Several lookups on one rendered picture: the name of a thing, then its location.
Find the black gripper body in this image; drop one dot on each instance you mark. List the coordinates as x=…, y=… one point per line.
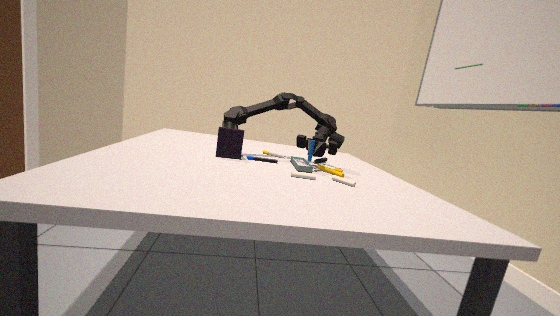
x=320, y=136

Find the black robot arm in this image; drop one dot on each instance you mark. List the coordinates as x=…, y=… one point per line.
x=238, y=115

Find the beige cylinder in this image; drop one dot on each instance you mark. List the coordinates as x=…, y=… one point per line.
x=303, y=175
x=344, y=181

